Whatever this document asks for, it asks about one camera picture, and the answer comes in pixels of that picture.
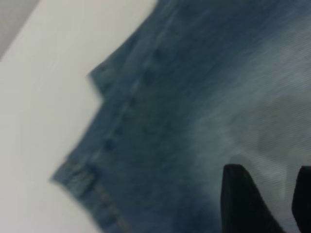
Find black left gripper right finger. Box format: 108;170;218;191
293;166;311;233

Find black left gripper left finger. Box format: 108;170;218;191
220;164;287;233

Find blue denim printed shorts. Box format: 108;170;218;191
48;0;311;233

